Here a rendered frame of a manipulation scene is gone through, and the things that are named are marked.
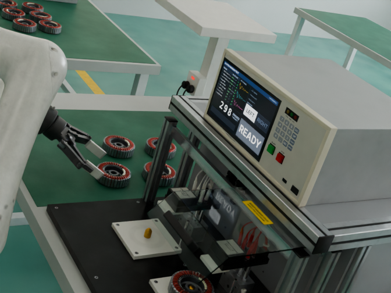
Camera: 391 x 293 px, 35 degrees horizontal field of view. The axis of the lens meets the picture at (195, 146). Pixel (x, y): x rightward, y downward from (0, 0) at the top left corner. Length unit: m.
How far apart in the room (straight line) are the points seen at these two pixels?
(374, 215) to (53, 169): 1.01
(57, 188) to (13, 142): 0.59
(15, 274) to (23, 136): 1.45
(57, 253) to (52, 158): 0.49
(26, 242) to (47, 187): 1.04
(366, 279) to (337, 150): 0.37
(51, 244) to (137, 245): 0.23
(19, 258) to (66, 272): 1.23
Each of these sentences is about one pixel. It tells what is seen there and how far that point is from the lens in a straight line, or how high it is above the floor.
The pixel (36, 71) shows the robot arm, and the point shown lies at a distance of 1.42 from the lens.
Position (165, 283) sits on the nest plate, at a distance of 1.62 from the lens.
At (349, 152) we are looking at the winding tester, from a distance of 1.46.
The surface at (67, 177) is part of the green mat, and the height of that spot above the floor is 0.75.
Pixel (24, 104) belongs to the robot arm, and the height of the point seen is 1.18.
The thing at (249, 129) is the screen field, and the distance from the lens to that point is 1.57.
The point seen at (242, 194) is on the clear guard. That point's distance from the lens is 1.52.
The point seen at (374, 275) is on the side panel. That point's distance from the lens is 1.65.
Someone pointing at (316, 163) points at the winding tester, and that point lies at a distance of 1.40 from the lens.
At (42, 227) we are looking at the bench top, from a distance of 1.76.
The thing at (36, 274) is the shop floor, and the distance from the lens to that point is 2.78.
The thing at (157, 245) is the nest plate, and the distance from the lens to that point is 1.74.
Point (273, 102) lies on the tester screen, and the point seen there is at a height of 1.28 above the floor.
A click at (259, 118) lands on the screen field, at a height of 1.22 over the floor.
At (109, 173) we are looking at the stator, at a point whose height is 0.78.
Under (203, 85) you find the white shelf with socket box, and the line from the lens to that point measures 2.68.
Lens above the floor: 1.77
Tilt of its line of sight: 25 degrees down
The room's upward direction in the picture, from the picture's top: 17 degrees clockwise
